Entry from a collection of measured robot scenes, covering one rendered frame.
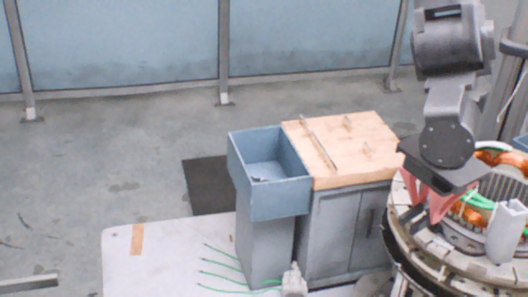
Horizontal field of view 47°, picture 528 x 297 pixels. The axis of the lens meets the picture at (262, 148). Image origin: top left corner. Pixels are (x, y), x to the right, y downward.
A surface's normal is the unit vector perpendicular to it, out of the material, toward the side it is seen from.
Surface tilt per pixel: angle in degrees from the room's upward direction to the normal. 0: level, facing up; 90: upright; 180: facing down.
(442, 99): 21
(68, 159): 0
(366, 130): 0
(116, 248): 0
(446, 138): 92
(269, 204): 90
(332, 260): 90
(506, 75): 90
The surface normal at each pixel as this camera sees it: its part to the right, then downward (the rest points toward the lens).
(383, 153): 0.04, -0.82
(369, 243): 0.29, 0.55
